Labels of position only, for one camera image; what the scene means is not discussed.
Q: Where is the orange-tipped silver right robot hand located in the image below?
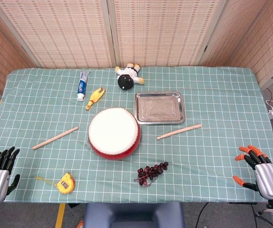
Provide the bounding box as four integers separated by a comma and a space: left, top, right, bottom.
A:
232, 145, 273, 200

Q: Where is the wooden drumstick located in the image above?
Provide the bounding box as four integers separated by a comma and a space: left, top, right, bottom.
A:
32, 126, 79, 151
157, 123, 202, 141

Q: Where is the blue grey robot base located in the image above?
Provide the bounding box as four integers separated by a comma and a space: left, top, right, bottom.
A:
84, 202, 186, 228

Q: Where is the red drum with white skin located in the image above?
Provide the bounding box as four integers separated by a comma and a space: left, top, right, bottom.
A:
87, 107, 141, 162

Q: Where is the stainless steel tray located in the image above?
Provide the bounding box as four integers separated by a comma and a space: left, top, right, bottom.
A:
134, 91, 186, 125

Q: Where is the yellow tape measure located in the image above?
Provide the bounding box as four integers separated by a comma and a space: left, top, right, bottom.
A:
35, 172, 76, 195

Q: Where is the green checked tablecloth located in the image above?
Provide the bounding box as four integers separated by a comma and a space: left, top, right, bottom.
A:
0, 66, 273, 204

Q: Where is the purple plastic grape bunch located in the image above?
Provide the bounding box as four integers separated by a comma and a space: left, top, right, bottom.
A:
133, 161, 169, 188

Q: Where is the blue white toothpaste tube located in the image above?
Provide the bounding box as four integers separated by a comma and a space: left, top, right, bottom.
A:
76, 71, 91, 102

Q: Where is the yellow rubber chicken toy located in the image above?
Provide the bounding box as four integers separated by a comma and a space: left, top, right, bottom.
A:
85, 86, 106, 111

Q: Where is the plush doll with black hair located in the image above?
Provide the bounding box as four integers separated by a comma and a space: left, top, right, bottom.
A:
115, 63, 145, 90

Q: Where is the black cable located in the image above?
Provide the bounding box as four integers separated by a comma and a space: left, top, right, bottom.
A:
186, 202, 209, 228

